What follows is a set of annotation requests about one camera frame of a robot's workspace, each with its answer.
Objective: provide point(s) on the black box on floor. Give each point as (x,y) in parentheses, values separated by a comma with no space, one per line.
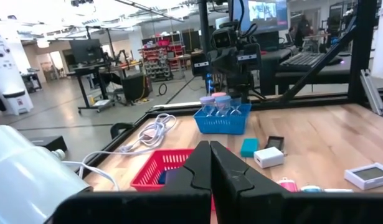
(135,87)

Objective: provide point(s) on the blue white wall charger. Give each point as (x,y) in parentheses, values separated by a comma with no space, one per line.
(311,188)

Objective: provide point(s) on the pink white wall charger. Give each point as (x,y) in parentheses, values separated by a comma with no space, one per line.
(287,185)

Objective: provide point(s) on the black computer keyboard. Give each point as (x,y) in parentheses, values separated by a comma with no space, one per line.
(303,60)

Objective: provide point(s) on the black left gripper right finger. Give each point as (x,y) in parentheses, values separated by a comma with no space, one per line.
(256,205)

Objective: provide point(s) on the black rolling desk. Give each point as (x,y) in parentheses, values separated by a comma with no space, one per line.
(82,87)

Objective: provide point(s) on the white desk lamp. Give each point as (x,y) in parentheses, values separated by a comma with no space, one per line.
(26,174)

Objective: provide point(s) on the black aluminium table frame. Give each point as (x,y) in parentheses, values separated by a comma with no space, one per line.
(362,46)

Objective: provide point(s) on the white cube wall charger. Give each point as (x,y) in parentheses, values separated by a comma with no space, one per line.
(268,157)

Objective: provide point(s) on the black frame clamp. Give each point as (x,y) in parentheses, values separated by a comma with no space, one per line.
(121,128)

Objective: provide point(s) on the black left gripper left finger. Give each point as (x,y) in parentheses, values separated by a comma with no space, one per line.
(166,205)

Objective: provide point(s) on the white bin with black lid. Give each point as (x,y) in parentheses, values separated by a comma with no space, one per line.
(17,101)

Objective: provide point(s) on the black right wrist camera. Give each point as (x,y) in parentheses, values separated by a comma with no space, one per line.
(224,39)

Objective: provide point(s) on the large white wall charger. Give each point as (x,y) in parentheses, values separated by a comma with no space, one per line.
(337,190)

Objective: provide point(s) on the flat black box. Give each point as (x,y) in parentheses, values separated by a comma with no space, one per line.
(49,143)

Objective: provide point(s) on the teal rectangular block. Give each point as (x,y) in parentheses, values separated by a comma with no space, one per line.
(249,147)

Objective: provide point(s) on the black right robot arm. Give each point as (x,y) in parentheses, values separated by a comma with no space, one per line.
(241,87)

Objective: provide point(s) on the dark purple digital display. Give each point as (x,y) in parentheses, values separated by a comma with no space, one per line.
(173,176)

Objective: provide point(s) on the silver aluminium extrusion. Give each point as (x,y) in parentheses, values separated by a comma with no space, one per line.
(370,91)

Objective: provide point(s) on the red parts bin shelf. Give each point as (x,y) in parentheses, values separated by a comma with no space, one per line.
(157,60)

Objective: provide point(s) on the large wall display screen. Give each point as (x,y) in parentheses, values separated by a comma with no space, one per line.
(266,14)

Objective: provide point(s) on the person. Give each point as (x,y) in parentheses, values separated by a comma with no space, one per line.
(303,29)

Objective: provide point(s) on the red plastic basket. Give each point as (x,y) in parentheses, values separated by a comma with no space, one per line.
(147,179)

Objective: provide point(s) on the black digital display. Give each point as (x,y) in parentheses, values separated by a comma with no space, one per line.
(275,143)

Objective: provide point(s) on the blue plastic basket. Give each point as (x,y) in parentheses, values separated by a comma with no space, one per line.
(222,124)

